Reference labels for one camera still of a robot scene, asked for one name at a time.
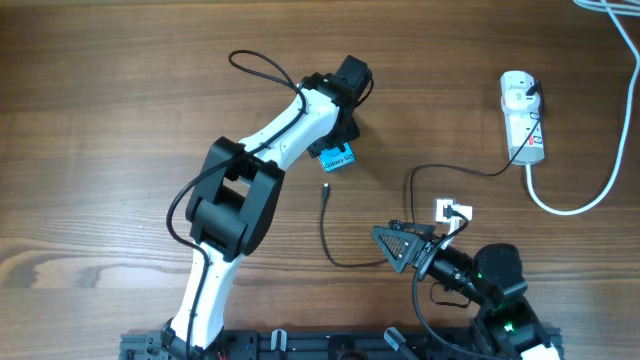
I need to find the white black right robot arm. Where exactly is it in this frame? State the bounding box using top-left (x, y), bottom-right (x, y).
top-left (372, 221), bottom-right (564, 359)

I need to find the blue screen smartphone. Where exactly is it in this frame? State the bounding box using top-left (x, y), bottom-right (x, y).
top-left (318, 143), bottom-right (356, 173)

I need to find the black charger cable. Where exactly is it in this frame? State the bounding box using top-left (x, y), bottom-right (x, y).
top-left (319, 110), bottom-right (543, 269)

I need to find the white power cord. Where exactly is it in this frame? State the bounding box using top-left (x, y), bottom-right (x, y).
top-left (524, 0), bottom-right (640, 217)

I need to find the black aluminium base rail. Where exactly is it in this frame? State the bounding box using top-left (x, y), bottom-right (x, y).
top-left (119, 327), bottom-right (566, 360)

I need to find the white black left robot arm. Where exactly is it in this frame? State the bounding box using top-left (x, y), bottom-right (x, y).
top-left (161, 56), bottom-right (374, 359)

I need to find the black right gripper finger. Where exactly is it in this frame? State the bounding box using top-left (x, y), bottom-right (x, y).
top-left (389, 220), bottom-right (435, 236)
top-left (372, 226), bottom-right (425, 274)

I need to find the white power strip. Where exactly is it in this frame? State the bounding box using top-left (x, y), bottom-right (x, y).
top-left (500, 70), bottom-right (545, 166)

